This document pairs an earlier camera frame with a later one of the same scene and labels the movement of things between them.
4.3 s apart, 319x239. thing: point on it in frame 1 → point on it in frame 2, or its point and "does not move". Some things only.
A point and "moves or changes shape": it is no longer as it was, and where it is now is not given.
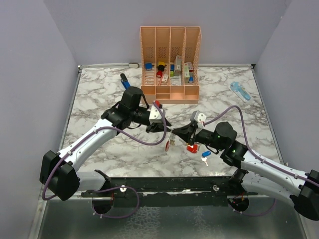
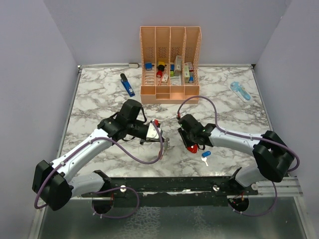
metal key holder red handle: [171, 141] moves or changes shape
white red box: [188, 67] does not move
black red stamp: [160, 68] does not move
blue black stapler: [124, 81] does not move
